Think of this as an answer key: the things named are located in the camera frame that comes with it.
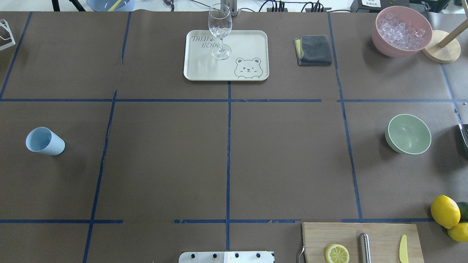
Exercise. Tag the green bowl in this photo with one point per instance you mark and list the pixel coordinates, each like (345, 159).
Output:
(408, 134)

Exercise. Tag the light blue cup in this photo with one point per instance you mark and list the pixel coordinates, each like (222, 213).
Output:
(44, 141)

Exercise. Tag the blue bowl with fork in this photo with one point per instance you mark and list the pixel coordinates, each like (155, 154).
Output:
(105, 5)

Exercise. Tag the pink bowl with ice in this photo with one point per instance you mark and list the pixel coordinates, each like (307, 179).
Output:
(401, 31)

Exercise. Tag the metal ice scoop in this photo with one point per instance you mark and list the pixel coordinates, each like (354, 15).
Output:
(462, 130)

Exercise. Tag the cream bear tray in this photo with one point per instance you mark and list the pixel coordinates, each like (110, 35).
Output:
(248, 61)

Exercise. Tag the grey folded cloth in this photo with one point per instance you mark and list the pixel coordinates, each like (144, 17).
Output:
(313, 50)

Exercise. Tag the wine glass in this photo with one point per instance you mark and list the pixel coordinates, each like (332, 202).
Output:
(220, 25)

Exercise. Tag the lemon half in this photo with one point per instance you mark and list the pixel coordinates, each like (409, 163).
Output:
(337, 253)

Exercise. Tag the wooden cutting board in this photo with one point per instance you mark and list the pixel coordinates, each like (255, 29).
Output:
(384, 240)

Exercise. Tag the yellow plastic knife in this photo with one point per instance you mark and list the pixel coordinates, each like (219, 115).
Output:
(403, 249)

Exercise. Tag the round wooden stand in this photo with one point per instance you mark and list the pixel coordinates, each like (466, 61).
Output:
(444, 48)

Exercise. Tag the whole yellow lemon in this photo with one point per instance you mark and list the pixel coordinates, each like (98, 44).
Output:
(445, 211)

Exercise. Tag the green lime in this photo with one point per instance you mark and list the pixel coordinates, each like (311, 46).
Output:
(463, 207)

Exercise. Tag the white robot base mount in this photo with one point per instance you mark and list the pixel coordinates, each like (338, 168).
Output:
(227, 257)

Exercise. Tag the white wire cup rack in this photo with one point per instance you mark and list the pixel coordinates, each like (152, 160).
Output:
(6, 35)

